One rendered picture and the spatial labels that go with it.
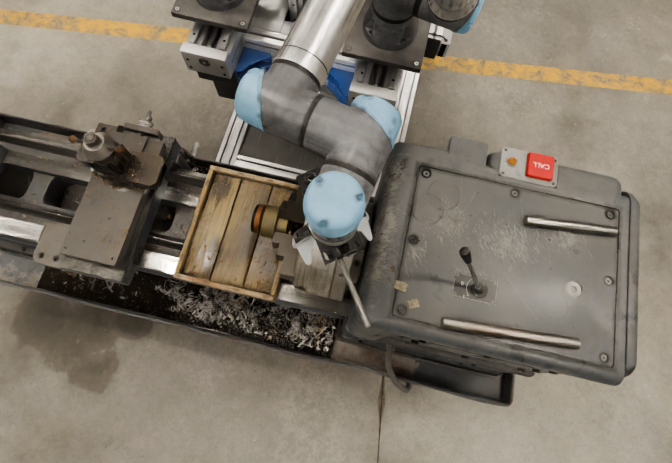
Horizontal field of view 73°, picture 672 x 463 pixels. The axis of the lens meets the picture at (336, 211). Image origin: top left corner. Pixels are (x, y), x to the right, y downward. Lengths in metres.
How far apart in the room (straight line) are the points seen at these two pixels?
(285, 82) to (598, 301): 0.81
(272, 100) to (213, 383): 1.80
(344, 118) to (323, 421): 1.79
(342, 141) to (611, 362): 0.77
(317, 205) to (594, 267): 0.75
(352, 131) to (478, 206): 0.54
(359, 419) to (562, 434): 0.91
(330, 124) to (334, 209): 0.12
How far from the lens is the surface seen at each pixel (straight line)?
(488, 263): 1.05
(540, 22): 3.21
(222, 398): 2.27
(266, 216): 1.15
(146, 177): 1.38
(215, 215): 1.43
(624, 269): 1.18
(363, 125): 0.59
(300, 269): 1.06
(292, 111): 0.60
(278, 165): 2.18
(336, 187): 0.54
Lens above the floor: 2.22
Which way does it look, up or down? 72 degrees down
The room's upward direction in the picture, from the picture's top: 6 degrees clockwise
